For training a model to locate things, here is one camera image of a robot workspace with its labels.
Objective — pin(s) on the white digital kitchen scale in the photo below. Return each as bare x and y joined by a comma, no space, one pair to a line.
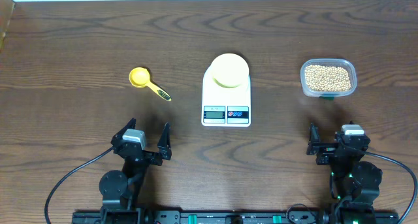
225,107

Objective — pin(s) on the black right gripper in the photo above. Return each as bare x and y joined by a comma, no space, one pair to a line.
327,149

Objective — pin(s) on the yellow plastic bowl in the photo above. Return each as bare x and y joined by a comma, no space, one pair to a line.
229,70

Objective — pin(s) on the pile of soybeans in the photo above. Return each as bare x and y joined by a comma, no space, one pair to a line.
327,78

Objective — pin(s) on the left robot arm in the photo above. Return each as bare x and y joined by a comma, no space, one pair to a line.
120,188

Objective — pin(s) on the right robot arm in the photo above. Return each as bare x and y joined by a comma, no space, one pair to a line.
354,183

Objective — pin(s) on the yellow plastic measuring scoop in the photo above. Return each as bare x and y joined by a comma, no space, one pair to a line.
140,77

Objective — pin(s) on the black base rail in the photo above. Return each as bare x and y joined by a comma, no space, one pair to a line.
176,217

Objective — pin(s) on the clear plastic container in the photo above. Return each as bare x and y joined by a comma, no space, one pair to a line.
329,62

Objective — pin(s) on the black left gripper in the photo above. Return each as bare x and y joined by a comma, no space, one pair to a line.
164,151

